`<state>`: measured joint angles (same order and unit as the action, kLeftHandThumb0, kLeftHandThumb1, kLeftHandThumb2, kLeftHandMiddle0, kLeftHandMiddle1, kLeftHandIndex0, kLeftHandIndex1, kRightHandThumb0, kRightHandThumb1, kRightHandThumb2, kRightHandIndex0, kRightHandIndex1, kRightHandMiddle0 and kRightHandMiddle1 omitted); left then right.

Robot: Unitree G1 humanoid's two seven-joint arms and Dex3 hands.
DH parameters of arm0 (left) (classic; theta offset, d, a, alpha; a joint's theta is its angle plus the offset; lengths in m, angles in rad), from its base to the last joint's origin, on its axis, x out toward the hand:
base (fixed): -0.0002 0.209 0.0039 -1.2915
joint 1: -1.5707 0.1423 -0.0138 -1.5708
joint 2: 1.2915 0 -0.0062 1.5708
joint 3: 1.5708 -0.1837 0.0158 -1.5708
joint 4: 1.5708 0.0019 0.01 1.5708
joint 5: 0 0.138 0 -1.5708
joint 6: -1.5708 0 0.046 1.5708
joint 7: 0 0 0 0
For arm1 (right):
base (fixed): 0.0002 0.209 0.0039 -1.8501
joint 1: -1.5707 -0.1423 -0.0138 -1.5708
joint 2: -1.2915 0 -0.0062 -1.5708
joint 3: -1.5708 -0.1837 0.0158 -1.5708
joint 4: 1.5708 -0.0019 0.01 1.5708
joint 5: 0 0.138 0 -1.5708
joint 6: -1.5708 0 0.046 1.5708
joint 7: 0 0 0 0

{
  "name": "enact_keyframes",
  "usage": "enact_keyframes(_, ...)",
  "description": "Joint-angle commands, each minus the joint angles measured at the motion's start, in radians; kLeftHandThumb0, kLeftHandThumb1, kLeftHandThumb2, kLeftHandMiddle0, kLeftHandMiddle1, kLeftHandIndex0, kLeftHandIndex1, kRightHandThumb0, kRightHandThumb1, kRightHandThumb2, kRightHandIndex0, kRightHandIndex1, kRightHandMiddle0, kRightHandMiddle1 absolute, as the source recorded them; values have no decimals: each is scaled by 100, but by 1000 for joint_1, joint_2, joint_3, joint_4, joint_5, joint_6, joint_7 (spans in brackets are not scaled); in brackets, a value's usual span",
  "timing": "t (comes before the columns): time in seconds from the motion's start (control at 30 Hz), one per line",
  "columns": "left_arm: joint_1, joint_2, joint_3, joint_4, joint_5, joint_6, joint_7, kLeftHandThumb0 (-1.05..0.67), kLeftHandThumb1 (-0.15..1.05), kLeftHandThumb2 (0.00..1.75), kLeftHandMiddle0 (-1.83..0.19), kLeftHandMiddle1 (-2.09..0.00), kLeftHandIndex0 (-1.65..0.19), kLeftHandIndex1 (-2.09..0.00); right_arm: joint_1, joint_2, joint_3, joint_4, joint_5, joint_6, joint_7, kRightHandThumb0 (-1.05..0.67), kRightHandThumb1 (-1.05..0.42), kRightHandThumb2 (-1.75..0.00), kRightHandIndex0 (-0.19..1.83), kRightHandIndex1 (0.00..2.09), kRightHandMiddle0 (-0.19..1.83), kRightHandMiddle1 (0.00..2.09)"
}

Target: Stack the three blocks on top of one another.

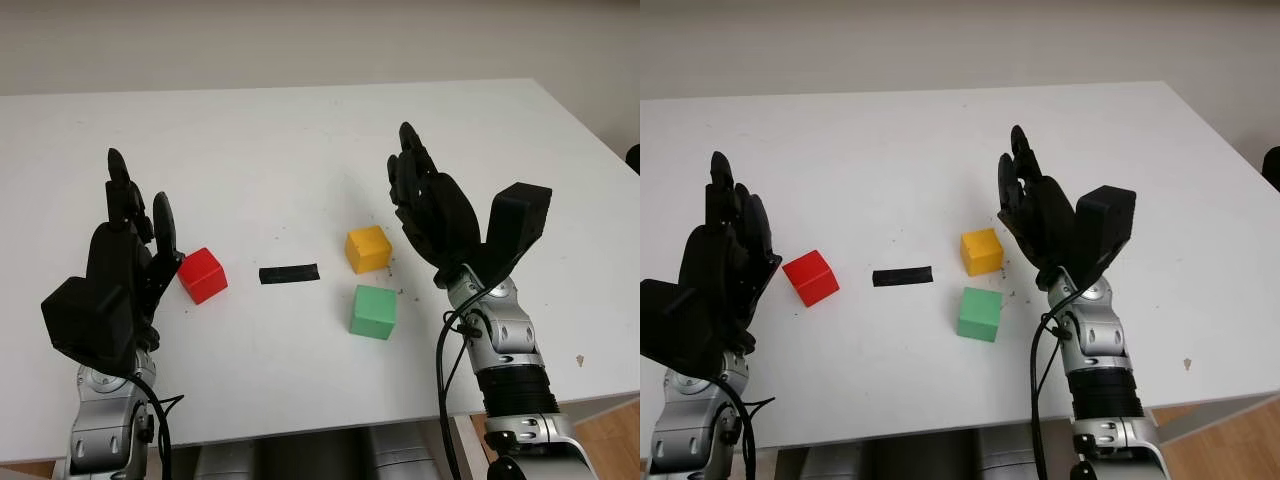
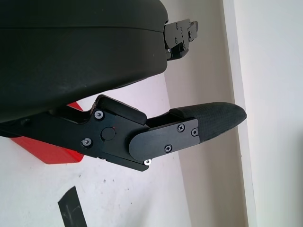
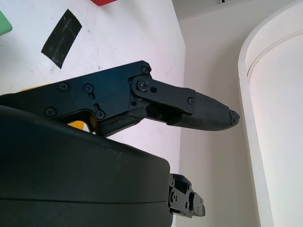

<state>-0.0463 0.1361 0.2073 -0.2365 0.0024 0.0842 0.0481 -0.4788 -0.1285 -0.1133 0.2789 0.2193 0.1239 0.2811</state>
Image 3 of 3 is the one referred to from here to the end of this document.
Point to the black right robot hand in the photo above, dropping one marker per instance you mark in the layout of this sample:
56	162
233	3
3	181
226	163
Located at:
71	170

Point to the yellow cube block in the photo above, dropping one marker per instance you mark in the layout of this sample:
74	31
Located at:
77	125

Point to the green cube block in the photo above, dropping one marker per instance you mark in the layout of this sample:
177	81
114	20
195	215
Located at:
4	23

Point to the red cube block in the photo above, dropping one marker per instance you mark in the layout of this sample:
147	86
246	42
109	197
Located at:
101	2

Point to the black tape patch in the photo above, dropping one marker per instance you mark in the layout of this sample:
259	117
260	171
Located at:
62	39

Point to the white round column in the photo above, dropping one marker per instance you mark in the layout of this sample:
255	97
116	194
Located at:
277	118

